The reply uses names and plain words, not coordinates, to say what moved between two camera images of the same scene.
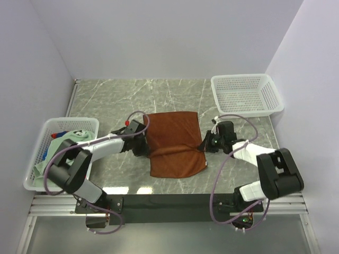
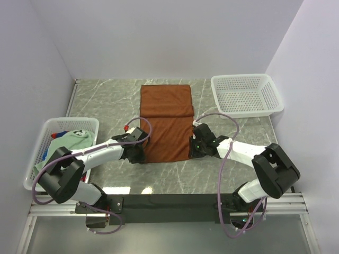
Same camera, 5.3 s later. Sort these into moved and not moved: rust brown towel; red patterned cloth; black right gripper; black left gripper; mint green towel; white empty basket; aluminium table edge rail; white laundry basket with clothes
Moved: black right gripper; black left gripper; rust brown towel
Not moved: white empty basket; aluminium table edge rail; mint green towel; white laundry basket with clothes; red patterned cloth
